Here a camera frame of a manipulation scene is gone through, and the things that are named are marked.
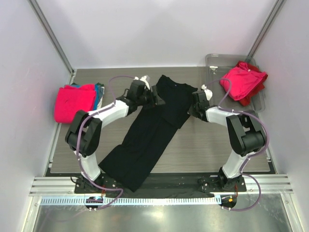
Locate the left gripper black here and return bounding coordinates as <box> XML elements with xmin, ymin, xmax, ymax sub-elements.
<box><xmin>137</xmin><ymin>86</ymin><xmax>166</xmax><ymax>110</ymax></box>

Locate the black t shirt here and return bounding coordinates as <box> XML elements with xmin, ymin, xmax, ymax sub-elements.
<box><xmin>99</xmin><ymin>75</ymin><xmax>197</xmax><ymax>192</ymax></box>

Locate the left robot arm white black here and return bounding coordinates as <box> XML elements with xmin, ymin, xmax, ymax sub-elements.
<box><xmin>65</xmin><ymin>76</ymin><xmax>165</xmax><ymax>193</ymax></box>

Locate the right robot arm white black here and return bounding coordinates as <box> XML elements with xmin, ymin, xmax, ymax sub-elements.
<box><xmin>188</xmin><ymin>89</ymin><xmax>267</xmax><ymax>191</ymax></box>

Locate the clear plastic bin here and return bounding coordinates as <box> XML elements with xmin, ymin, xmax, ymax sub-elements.
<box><xmin>204</xmin><ymin>54</ymin><xmax>265</xmax><ymax>113</ymax></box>

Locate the red t shirt in bin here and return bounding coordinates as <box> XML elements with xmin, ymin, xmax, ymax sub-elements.
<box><xmin>236</xmin><ymin>61</ymin><xmax>268</xmax><ymax>106</ymax></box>

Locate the pink t shirt in bin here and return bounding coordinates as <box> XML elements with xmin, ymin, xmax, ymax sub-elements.
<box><xmin>220</xmin><ymin>61</ymin><xmax>268</xmax><ymax>106</ymax></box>

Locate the folded green t shirt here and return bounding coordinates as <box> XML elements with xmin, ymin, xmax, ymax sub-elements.
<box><xmin>70</xmin><ymin>83</ymin><xmax>104</xmax><ymax>87</ymax></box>

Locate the folded white t shirt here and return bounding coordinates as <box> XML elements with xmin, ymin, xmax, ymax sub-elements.
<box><xmin>97</xmin><ymin>87</ymin><xmax>105</xmax><ymax>109</ymax></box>

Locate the folded pink t shirt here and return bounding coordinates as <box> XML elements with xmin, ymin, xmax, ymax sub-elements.
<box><xmin>54</xmin><ymin>84</ymin><xmax>97</xmax><ymax>124</ymax></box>

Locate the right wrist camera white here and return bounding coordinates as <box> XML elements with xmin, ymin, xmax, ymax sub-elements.
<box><xmin>201</xmin><ymin>85</ymin><xmax>213</xmax><ymax>101</ymax></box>

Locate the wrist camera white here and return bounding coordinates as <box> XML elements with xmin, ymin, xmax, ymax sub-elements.
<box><xmin>201</xmin><ymin>85</ymin><xmax>213</xmax><ymax>101</ymax></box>
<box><xmin>133</xmin><ymin>75</ymin><xmax>151</xmax><ymax>90</ymax></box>

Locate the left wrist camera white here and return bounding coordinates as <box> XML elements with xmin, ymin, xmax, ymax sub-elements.
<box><xmin>133</xmin><ymin>75</ymin><xmax>151</xmax><ymax>90</ymax></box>

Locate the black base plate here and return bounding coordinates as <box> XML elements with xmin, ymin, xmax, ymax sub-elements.
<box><xmin>74</xmin><ymin>173</ymin><xmax>247</xmax><ymax>199</ymax></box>

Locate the slotted cable duct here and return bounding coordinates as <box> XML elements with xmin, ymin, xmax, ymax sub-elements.
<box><xmin>41</xmin><ymin>195</ymin><xmax>221</xmax><ymax>207</ymax></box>

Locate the right aluminium frame post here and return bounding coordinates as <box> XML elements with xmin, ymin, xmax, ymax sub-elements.
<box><xmin>247</xmin><ymin>0</ymin><xmax>286</xmax><ymax>58</ymax></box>

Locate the aluminium frame post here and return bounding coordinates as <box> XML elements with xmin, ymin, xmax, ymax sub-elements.
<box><xmin>27</xmin><ymin>0</ymin><xmax>74</xmax><ymax>75</ymax></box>
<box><xmin>247</xmin><ymin>0</ymin><xmax>286</xmax><ymax>58</ymax></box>

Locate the aluminium rail front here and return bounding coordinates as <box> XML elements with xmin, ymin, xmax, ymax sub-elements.
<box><xmin>30</xmin><ymin>174</ymin><xmax>293</xmax><ymax>196</ymax></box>

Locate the left aluminium frame post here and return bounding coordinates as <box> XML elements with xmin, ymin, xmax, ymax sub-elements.
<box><xmin>27</xmin><ymin>0</ymin><xmax>74</xmax><ymax>75</ymax></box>

